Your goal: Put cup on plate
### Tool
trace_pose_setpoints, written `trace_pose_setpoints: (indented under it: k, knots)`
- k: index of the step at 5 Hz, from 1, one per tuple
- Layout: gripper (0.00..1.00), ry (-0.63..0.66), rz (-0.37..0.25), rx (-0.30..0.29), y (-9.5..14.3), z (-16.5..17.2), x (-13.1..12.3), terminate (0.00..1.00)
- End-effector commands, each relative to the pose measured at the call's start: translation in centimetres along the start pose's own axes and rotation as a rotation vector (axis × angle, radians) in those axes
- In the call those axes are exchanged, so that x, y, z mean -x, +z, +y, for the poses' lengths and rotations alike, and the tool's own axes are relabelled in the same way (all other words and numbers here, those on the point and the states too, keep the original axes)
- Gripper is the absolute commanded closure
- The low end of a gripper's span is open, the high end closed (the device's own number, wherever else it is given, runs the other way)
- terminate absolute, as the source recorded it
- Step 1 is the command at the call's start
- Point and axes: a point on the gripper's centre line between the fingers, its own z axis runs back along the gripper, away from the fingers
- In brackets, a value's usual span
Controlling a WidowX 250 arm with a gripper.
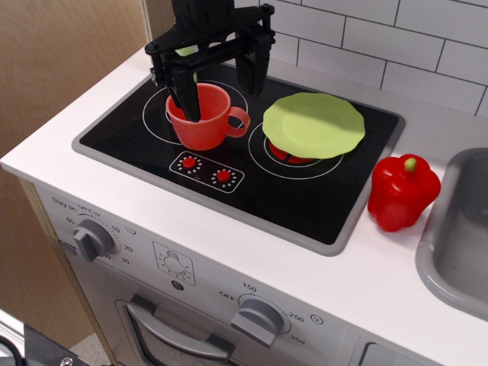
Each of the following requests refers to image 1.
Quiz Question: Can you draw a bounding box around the red plastic toy cup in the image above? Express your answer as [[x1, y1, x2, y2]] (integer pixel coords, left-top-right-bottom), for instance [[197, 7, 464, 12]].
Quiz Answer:
[[165, 83, 251, 151]]

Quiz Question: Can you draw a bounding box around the red right stove button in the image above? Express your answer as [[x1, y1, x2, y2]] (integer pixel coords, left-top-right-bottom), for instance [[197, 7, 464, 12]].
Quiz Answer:
[[216, 170, 232, 183]]

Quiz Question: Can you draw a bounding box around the black toy stove cooktop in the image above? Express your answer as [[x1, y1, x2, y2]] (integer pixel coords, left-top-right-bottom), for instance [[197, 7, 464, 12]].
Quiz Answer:
[[72, 65, 405, 256]]

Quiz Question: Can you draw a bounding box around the green plastic toy plate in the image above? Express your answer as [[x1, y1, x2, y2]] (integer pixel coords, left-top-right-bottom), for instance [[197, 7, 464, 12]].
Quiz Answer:
[[262, 92, 366, 159]]

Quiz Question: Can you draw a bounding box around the red toy bell pepper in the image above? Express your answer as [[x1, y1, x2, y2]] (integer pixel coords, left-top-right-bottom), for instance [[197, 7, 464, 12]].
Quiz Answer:
[[368, 154, 441, 233]]

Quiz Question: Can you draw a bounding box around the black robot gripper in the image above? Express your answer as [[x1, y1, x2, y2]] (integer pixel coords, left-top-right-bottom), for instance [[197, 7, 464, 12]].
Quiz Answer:
[[145, 1, 275, 122]]

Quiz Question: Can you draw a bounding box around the grey timer knob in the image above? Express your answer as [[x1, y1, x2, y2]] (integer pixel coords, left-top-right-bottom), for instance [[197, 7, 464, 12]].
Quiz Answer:
[[73, 220, 114, 262]]

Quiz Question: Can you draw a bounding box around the grey toy sink basin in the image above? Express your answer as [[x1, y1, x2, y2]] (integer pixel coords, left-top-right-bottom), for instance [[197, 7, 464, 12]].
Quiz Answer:
[[416, 148, 487, 320]]

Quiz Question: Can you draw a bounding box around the red left stove button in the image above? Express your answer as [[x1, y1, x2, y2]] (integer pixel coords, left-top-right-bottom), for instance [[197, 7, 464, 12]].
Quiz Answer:
[[182, 156, 197, 169]]

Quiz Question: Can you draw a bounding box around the grey oven temperature knob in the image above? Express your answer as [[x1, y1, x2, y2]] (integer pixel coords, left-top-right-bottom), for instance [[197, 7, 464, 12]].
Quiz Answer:
[[230, 296, 284, 348]]

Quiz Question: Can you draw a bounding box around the red stove button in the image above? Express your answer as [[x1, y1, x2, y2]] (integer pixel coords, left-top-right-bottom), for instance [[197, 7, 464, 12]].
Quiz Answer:
[[182, 156, 197, 169], [216, 170, 232, 183]]

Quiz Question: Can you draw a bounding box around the black equipment base with screw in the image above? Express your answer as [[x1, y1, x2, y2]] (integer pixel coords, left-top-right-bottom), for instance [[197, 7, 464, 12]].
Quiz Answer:
[[24, 324, 88, 366]]

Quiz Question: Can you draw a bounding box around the grey oven door handle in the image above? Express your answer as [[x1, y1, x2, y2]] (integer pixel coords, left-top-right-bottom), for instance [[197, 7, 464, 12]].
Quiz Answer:
[[127, 296, 235, 363]]

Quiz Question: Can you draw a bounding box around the green toy pear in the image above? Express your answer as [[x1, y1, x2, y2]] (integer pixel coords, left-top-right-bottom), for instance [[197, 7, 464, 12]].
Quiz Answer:
[[175, 46, 198, 83]]

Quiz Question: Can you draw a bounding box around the black cable on floor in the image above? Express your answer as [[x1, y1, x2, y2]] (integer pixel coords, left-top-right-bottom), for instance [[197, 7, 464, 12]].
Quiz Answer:
[[0, 335, 24, 366]]

